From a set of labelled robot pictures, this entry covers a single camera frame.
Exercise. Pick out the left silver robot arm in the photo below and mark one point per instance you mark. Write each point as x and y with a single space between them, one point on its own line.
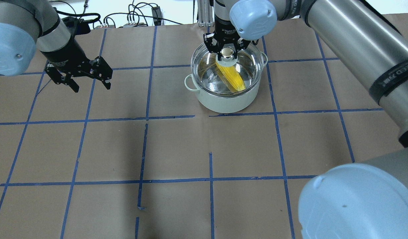
30 25

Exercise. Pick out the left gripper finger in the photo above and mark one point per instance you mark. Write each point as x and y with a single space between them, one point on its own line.
102 71
58 78

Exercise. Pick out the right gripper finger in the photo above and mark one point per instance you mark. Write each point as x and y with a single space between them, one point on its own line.
241 44
212 44

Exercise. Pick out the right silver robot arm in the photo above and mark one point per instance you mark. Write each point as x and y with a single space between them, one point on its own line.
303 167

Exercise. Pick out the yellow corn cob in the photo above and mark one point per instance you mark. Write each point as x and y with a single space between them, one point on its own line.
230 76

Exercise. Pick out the aluminium frame post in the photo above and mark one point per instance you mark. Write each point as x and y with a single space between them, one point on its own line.
205 13

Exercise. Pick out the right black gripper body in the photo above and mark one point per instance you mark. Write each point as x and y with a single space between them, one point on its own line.
224 29

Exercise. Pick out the glass pot lid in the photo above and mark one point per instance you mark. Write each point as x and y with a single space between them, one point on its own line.
206 76

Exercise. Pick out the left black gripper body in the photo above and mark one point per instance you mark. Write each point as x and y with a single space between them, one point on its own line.
65 54

